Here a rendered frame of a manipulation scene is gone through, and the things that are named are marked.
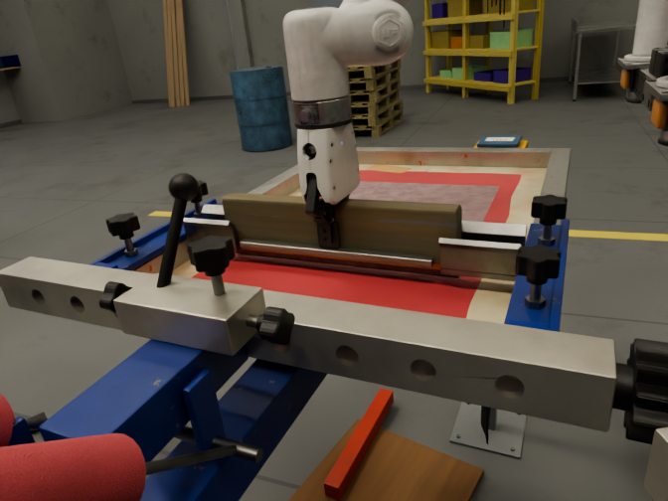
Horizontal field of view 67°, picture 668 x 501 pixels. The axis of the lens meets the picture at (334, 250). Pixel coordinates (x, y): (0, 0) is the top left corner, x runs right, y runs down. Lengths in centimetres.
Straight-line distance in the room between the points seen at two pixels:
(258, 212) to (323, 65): 24
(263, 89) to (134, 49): 762
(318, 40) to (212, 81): 1159
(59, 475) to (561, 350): 34
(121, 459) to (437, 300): 43
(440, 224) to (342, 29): 26
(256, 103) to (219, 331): 566
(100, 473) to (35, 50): 1197
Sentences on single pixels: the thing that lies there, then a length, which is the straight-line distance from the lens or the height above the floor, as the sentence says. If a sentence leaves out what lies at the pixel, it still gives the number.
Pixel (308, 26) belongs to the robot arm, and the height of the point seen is 128.
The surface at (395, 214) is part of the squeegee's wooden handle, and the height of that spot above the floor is 105.
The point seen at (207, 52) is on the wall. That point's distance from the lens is 1218.
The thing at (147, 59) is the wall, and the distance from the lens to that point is 1317.
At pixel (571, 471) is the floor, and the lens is 180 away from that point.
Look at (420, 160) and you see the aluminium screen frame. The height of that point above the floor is 97.
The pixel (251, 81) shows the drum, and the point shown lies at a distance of 603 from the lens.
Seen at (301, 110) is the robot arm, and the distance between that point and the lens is 65.
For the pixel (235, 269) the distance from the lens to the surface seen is 79.
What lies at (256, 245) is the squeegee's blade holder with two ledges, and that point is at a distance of 77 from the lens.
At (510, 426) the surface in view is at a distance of 189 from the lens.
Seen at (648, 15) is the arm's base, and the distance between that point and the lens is 144.
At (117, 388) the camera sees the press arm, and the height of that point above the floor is 104.
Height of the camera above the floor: 128
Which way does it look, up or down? 24 degrees down
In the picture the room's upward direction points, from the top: 6 degrees counter-clockwise
